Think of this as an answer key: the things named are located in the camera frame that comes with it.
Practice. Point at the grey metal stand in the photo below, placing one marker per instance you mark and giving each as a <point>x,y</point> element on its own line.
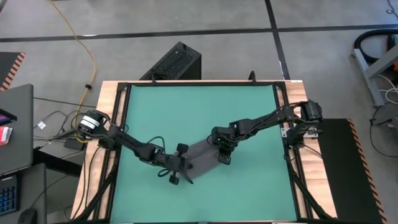
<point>370,82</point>

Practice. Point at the grey towel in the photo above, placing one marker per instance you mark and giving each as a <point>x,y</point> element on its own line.
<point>202,158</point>

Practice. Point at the grey round stand base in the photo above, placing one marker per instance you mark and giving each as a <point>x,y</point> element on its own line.
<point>388,113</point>

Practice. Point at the black table clamp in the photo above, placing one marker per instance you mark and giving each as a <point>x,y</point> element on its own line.
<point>153,77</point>
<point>252,76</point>

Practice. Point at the red white packet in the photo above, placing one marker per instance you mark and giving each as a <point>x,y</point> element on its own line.
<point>4,135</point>

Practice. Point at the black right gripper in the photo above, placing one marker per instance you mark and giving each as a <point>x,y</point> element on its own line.
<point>222,140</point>

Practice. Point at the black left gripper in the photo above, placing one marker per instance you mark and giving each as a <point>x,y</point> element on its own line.
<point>174,163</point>

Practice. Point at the grey laptop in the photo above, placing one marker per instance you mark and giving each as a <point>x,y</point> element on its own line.
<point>18,152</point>

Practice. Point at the black hazard-striped floor mat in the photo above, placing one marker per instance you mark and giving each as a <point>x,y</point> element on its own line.
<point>7,67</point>
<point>342,186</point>

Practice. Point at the black tablet device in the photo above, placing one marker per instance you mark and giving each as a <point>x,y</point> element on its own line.
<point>6,117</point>

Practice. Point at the black metal table frame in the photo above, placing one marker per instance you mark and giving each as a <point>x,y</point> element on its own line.
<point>202,83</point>

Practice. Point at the grey desk shelf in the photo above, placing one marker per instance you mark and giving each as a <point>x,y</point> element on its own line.
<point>31,189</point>

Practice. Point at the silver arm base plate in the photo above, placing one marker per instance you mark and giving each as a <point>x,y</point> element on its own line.
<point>283,132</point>

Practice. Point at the backlit black keyboard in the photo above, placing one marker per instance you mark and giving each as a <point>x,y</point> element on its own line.
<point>7,196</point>

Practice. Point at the black computer mouse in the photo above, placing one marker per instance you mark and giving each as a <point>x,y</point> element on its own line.
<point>28,216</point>

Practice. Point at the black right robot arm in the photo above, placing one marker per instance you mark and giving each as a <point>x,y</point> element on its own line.
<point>264,121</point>

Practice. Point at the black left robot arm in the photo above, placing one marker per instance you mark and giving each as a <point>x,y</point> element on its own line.
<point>130,143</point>

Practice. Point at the orange object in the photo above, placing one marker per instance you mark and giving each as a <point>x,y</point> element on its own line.
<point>395,66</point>

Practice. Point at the black computer tower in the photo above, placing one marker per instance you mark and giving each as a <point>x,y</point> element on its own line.
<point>177,62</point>

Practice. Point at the green table mat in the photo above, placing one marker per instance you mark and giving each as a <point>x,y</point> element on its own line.
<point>202,102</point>

